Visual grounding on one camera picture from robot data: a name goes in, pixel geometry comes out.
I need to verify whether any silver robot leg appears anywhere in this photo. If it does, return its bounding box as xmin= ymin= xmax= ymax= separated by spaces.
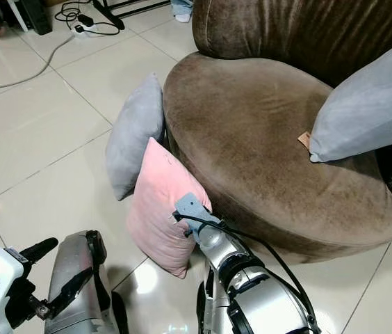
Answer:
xmin=195 ymin=277 xmax=233 ymax=334
xmin=47 ymin=230 xmax=129 ymax=334

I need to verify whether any silver left robot leg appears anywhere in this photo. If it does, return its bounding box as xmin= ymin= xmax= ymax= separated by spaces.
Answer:
xmin=47 ymin=230 xmax=129 ymax=334

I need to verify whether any black box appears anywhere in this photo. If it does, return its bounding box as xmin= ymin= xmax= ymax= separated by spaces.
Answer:
xmin=20 ymin=0 xmax=54 ymax=36

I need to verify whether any person's foot in white sock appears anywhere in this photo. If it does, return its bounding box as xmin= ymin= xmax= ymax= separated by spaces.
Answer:
xmin=170 ymin=0 xmax=195 ymax=24

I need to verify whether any black metal stand base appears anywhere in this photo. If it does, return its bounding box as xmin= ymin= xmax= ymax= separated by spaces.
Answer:
xmin=92 ymin=0 xmax=173 ymax=31

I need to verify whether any grey floor cable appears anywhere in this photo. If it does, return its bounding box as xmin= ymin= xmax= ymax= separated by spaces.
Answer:
xmin=0 ymin=31 xmax=80 ymax=93

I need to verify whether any brown suede round sofa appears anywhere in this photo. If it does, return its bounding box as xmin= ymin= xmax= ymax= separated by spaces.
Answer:
xmin=163 ymin=0 xmax=392 ymax=266

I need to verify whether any pink square pillow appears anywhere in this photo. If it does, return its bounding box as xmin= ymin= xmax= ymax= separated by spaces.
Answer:
xmin=125 ymin=137 xmax=214 ymax=280

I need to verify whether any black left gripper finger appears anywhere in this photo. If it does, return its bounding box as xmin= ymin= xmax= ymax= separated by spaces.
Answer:
xmin=18 ymin=237 xmax=60 ymax=264
xmin=34 ymin=267 xmax=97 ymax=320

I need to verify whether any black floor cable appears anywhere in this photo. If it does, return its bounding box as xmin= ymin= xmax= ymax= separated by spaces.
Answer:
xmin=54 ymin=0 xmax=121 ymax=37

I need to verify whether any grey square pillow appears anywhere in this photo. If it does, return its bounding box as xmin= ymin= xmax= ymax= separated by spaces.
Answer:
xmin=309 ymin=31 xmax=392 ymax=165
xmin=104 ymin=72 xmax=166 ymax=202

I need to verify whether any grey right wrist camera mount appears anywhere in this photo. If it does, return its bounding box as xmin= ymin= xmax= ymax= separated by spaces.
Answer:
xmin=174 ymin=193 xmax=215 ymax=234

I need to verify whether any silver right robot leg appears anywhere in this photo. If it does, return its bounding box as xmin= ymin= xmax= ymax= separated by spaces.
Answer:
xmin=195 ymin=277 xmax=233 ymax=334

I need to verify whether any tan leather sofa tag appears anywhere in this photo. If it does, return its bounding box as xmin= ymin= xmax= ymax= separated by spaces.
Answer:
xmin=297 ymin=132 xmax=313 ymax=150

